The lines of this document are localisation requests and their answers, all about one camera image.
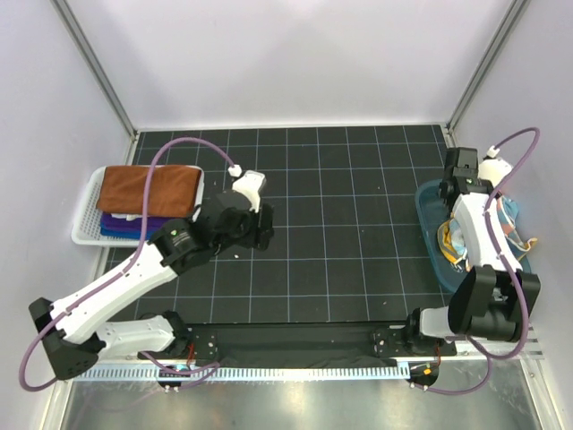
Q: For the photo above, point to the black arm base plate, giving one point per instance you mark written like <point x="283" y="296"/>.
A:
<point x="347" y="346"/>

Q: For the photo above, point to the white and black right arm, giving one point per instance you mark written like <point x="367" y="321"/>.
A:
<point x="495" y="298"/>

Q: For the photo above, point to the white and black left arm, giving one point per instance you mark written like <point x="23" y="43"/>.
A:
<point x="76" y="331"/>

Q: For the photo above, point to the brown towel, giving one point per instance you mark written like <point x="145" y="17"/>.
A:
<point x="172" y="194"/>

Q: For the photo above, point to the blue plastic basin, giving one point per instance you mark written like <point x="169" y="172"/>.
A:
<point x="432" y="212"/>

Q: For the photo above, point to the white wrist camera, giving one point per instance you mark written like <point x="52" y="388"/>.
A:
<point x="493" y="168"/>
<point x="249" y="183"/>

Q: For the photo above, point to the white folded towel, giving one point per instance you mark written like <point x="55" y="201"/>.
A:
<point x="130" y="217"/>

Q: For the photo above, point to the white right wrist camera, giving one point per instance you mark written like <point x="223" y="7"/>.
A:
<point x="493" y="168"/>

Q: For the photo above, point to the blue folded towel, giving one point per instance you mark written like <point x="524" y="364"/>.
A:
<point x="132" y="235"/>

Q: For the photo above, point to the white plastic basket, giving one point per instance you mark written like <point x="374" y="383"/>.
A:
<point x="86" y="226"/>

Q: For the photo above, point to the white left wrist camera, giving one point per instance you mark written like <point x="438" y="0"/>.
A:
<point x="249" y="183"/>

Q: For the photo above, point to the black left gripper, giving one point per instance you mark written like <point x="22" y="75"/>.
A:
<point x="260" y="236"/>

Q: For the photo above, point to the purple folded towel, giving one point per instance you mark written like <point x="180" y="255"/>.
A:
<point x="125" y="224"/>

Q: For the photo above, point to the multicolour striped towel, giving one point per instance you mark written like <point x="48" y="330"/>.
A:
<point x="481" y="232"/>

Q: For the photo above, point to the aluminium frame rail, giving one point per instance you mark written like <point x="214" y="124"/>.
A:
<point x="531" y="349"/>

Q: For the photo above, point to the white slotted cable duct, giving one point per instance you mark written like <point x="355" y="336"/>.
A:
<point x="152" y="373"/>

